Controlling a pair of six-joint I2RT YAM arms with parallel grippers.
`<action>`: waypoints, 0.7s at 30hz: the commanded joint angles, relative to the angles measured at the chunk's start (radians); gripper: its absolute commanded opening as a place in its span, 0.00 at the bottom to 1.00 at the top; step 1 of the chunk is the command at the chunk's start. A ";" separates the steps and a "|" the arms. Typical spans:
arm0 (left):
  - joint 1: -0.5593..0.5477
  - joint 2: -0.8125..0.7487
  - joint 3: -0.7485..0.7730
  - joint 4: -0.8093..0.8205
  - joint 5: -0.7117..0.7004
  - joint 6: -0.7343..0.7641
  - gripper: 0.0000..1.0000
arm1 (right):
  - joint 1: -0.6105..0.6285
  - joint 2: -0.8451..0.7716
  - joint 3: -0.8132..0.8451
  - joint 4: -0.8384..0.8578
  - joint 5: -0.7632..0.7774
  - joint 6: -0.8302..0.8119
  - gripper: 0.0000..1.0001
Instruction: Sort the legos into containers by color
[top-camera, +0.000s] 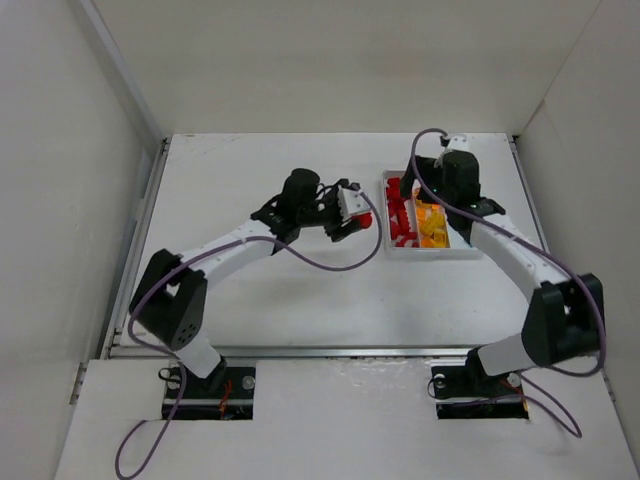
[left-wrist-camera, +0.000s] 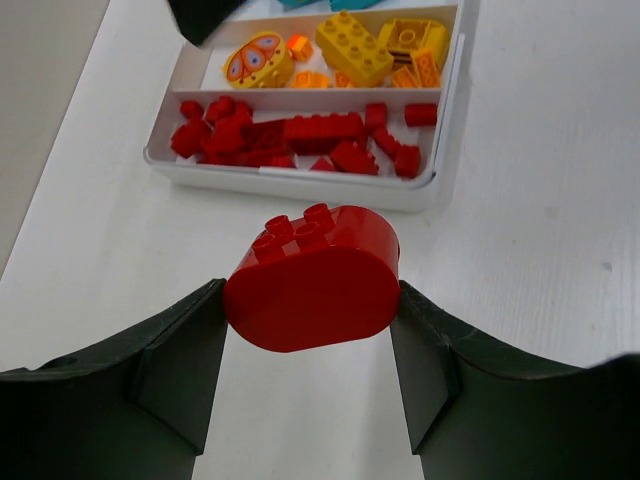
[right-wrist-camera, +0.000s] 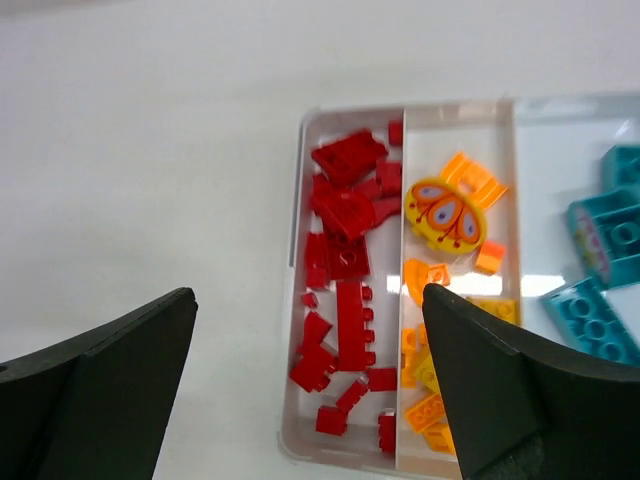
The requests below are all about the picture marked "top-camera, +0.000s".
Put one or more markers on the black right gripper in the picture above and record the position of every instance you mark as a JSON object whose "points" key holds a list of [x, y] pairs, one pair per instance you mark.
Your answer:
{"points": [[417, 181]]}

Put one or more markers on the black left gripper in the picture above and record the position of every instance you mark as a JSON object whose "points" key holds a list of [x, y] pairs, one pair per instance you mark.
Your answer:
{"points": [[335, 220]]}

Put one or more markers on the yellow 2x4 lego brick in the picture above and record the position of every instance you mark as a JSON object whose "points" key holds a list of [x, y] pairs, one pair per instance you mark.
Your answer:
{"points": [[429, 221]]}

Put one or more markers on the red rounded lego assembly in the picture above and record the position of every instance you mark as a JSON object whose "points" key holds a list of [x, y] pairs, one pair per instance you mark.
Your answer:
{"points": [[363, 221]]}

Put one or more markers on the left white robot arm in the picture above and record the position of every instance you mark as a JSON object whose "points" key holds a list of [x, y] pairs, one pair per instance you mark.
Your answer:
{"points": [[169, 301]]}

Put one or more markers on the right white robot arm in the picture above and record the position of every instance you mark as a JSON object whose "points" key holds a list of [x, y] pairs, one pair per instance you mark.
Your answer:
{"points": [[565, 313]]}

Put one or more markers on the red legos in tray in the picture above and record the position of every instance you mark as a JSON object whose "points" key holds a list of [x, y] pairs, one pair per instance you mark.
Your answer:
{"points": [[402, 233]]}

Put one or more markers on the yellow rounded lego piece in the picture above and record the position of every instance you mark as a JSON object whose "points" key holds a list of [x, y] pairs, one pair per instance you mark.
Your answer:
{"points": [[437, 240]]}

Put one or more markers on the white sorting tray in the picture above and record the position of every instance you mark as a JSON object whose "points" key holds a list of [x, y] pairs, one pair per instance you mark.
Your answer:
{"points": [[458, 249]]}

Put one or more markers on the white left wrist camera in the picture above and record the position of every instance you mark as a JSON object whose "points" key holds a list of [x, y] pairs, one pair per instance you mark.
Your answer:
{"points": [[351, 201]]}

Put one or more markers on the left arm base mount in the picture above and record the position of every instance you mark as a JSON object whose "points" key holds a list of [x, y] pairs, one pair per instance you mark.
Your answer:
{"points": [[229, 398]]}

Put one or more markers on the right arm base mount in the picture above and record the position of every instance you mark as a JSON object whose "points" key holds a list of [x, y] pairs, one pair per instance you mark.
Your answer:
{"points": [[459, 397]]}

